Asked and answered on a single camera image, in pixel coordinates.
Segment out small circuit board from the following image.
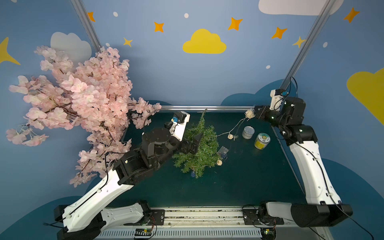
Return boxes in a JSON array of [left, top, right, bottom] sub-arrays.
[[134, 228, 154, 240], [261, 228, 277, 240]]

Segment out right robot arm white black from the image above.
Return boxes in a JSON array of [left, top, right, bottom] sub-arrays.
[[255, 97, 353, 228]]

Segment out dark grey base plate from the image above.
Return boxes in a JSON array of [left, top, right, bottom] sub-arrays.
[[144, 209, 165, 226]]

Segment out aluminium frame post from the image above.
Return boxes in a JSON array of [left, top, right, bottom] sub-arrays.
[[280, 0, 337, 90], [71, 0, 102, 52]]

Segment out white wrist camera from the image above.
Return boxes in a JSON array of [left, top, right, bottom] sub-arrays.
[[165, 111, 190, 142], [270, 89, 290, 111]]

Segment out left small circuit board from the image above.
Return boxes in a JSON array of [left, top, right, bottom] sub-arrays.
[[134, 228, 154, 240]]

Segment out right small circuit board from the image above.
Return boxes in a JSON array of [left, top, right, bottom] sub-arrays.
[[261, 228, 277, 240]]

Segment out clear battery box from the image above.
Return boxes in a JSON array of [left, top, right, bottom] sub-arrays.
[[218, 146, 229, 159]]

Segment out horizontal aluminium frame rail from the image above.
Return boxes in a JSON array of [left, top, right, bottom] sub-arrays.
[[161, 105, 254, 113]]

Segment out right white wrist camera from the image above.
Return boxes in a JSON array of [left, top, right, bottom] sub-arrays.
[[270, 89, 290, 111]]

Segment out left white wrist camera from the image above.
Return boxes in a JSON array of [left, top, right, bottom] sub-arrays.
[[165, 111, 190, 142]]

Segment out yellow green tin can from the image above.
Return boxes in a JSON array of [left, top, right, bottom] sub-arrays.
[[255, 133, 271, 150]]

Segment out right aluminium frame post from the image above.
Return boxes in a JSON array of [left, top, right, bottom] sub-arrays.
[[280, 0, 337, 90]]

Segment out left aluminium frame post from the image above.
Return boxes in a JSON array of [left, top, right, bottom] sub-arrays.
[[71, 0, 102, 52]]

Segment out small green christmas tree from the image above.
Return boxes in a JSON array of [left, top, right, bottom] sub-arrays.
[[173, 112, 222, 178]]

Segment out silver tin can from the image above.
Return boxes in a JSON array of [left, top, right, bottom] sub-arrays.
[[242, 126, 255, 140]]

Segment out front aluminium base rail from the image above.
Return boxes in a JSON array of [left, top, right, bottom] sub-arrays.
[[97, 207, 334, 240]]

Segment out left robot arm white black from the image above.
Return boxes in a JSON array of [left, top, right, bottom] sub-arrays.
[[55, 124, 203, 240]]

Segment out pink cherry blossom tree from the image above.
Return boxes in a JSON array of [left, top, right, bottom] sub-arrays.
[[6, 46, 161, 187]]

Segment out string lights with rattan balls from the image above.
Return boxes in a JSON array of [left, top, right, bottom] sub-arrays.
[[216, 110, 255, 166]]

